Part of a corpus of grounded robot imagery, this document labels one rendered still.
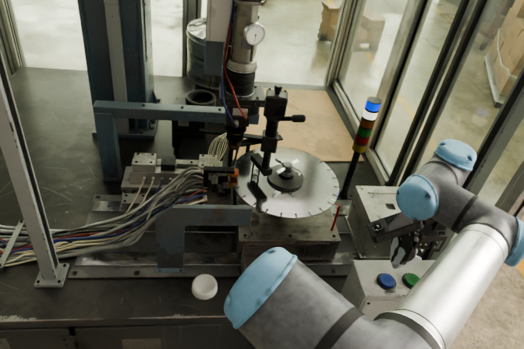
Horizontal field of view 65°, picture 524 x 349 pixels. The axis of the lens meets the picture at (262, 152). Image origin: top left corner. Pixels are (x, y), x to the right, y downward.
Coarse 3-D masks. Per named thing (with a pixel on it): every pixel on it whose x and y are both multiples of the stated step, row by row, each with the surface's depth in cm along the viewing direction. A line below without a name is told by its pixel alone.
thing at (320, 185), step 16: (240, 160) 129; (272, 160) 131; (288, 160) 132; (304, 160) 133; (320, 160) 134; (240, 176) 123; (256, 176) 124; (304, 176) 126; (320, 176) 127; (240, 192) 117; (256, 192) 118; (272, 192) 119; (288, 192) 119; (304, 192) 120; (320, 192) 121; (336, 192) 122; (256, 208) 113; (272, 208) 114; (288, 208) 114; (304, 208) 115; (320, 208) 116
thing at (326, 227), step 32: (256, 0) 90; (256, 32) 91; (224, 96) 101; (256, 96) 103; (224, 192) 123; (160, 224) 106; (192, 224) 107; (224, 224) 108; (288, 224) 123; (320, 224) 125; (96, 256) 116; (128, 256) 118; (160, 256) 113; (192, 256) 120; (224, 256) 122; (256, 256) 116; (320, 256) 124; (352, 256) 128
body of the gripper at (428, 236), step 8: (424, 224) 90; (432, 224) 91; (440, 224) 90; (416, 232) 90; (424, 232) 90; (432, 232) 91; (440, 232) 92; (408, 240) 91; (416, 240) 90; (424, 240) 90; (432, 240) 90; (440, 240) 91; (408, 248) 92; (416, 248) 92; (424, 248) 94; (432, 248) 92; (440, 248) 92
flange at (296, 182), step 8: (272, 168) 126; (280, 168) 124; (296, 168) 128; (272, 176) 123; (280, 176) 122; (288, 176) 121; (296, 176) 124; (272, 184) 121; (280, 184) 121; (288, 184) 121; (296, 184) 121
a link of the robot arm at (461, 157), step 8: (440, 144) 81; (448, 144) 80; (456, 144) 80; (464, 144) 81; (440, 152) 79; (448, 152) 78; (456, 152) 78; (464, 152) 78; (472, 152) 79; (432, 160) 80; (440, 160) 79; (448, 160) 78; (456, 160) 77; (464, 160) 77; (472, 160) 77; (456, 168) 78; (464, 168) 78; (472, 168) 79; (464, 176) 79
